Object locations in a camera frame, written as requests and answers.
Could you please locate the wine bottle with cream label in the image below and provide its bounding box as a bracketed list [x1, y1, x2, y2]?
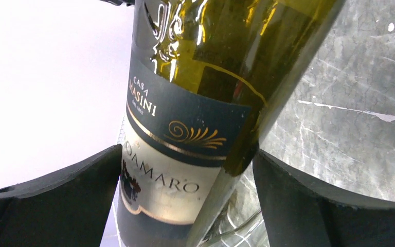
[117, 1, 344, 246]

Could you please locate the white wire wine rack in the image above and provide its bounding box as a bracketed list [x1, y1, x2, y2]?
[112, 164, 270, 246]

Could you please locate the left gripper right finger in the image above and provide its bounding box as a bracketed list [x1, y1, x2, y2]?
[253, 150, 395, 246]

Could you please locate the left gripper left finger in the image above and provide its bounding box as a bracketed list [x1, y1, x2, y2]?
[0, 144, 122, 246]

